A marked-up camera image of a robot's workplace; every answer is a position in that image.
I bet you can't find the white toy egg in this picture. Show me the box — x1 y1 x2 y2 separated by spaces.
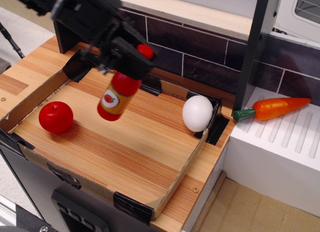
182 95 213 132

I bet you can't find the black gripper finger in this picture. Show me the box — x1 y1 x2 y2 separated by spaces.
79 39 113 76
107 23 157 80

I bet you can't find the black tripod leg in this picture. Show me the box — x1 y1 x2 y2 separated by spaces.
0 23 25 59

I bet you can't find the white grooved sink drainboard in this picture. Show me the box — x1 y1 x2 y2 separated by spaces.
223 104 320 216

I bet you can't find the cardboard fence with black tape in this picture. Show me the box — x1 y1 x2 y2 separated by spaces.
0 48 234 231

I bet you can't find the black vertical shelf post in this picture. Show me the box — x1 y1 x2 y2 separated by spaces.
233 0 281 110

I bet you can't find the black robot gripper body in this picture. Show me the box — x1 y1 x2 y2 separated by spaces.
27 0 124 46

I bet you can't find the white appliance with rack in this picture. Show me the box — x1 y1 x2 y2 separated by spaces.
274 0 320 43

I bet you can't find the orange toy carrot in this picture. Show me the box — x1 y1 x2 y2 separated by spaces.
232 98 311 122

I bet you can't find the red toy apple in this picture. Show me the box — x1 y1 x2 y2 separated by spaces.
38 101 74 134

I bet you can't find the red hot sauce bottle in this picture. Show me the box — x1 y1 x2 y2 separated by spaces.
97 44 154 121

